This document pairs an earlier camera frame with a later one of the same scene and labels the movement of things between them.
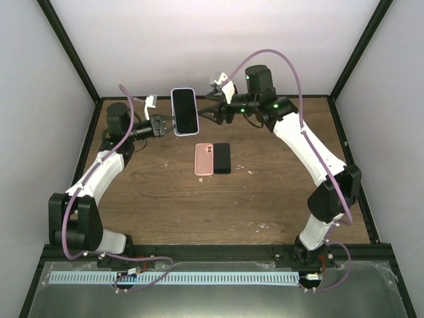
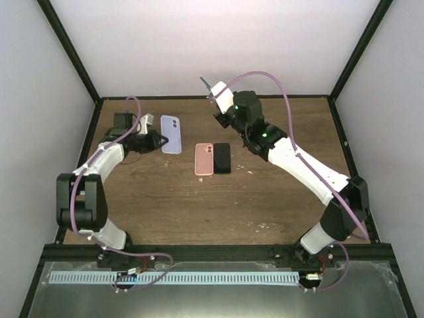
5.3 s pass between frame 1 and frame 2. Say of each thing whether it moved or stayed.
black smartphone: stayed
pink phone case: stayed
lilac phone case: moved
